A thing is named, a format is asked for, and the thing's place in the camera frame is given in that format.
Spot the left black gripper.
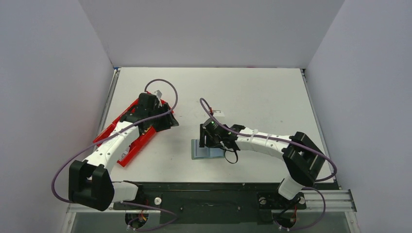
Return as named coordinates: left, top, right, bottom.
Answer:
left=148, top=103, right=178, bottom=132

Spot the green card holder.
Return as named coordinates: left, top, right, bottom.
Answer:
left=191, top=139, right=224, bottom=160

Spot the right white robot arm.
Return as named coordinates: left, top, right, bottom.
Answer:
left=199, top=119, right=325, bottom=207

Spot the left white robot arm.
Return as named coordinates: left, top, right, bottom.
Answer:
left=68, top=90, right=179, bottom=211

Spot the red plastic bin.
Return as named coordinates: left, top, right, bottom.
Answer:
left=93, top=99, right=157, bottom=167

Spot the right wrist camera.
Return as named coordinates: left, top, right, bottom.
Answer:
left=213, top=110, right=225, bottom=117

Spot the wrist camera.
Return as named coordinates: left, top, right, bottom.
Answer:
left=213, top=110, right=225, bottom=117
left=153, top=90, right=162, bottom=99

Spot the right black loop cable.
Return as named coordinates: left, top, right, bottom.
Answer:
left=223, top=149, right=239, bottom=164

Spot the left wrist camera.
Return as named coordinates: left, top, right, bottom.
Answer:
left=153, top=90, right=162, bottom=99

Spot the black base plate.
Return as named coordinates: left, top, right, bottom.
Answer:
left=111, top=183, right=310, bottom=224

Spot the aluminium rail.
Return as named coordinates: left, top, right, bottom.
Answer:
left=302, top=190, right=357, bottom=212

